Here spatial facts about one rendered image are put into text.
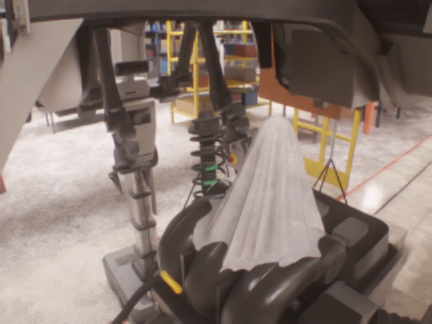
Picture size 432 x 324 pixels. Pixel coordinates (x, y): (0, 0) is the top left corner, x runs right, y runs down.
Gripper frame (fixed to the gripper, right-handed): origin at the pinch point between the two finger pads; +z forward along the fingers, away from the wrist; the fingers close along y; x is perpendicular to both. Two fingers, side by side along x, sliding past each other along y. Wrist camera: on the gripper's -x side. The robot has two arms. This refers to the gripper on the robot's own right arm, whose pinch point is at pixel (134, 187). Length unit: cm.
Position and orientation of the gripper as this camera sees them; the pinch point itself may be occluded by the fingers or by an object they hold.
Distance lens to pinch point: 111.5
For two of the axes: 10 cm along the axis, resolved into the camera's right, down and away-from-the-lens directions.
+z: 2.8, 9.6, -0.2
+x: -4.9, 1.7, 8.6
